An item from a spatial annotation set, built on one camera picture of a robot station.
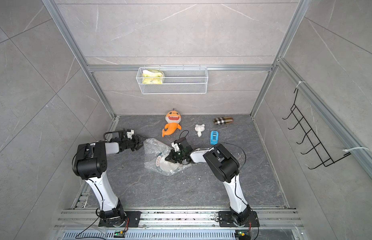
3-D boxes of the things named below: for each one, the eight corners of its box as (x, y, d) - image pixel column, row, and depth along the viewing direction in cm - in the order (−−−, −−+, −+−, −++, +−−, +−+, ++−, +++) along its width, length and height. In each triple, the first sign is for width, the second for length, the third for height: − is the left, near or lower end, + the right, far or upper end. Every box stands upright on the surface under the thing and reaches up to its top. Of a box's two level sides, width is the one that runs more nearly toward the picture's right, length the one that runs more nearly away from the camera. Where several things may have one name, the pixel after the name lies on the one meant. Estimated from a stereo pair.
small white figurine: (195, 136, 109) (195, 133, 106) (194, 127, 115) (194, 123, 112) (204, 136, 109) (205, 133, 106) (204, 127, 115) (204, 123, 112)
